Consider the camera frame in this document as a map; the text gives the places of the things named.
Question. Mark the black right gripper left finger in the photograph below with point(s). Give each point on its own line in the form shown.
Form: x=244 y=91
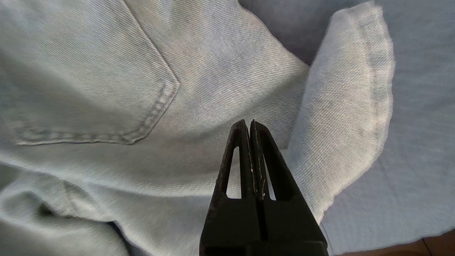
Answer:
x=231 y=224

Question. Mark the light blue denim shorts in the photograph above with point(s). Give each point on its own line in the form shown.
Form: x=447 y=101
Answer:
x=177 y=89

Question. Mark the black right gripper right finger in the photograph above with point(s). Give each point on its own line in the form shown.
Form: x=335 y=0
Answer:
x=291 y=224

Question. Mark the bed with blue sheet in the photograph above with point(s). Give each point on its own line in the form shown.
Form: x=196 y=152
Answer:
x=426 y=142

